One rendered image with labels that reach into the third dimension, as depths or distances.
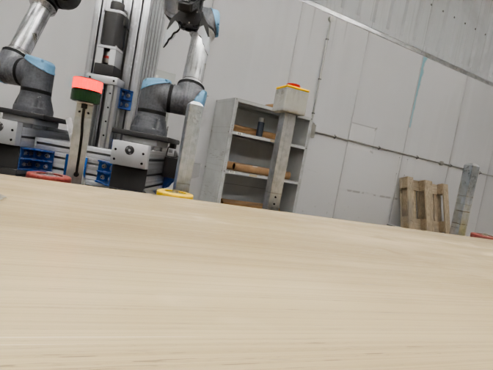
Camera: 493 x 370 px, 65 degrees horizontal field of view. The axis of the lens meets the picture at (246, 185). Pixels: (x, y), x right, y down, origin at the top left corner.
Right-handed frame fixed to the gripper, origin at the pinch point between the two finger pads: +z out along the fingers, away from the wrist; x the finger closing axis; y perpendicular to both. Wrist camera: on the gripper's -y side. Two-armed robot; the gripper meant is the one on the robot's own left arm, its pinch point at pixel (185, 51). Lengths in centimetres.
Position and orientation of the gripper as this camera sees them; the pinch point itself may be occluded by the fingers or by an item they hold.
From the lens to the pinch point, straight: 134.4
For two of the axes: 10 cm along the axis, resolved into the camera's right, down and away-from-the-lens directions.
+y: 0.3, -0.5, 10.0
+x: -9.8, -1.8, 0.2
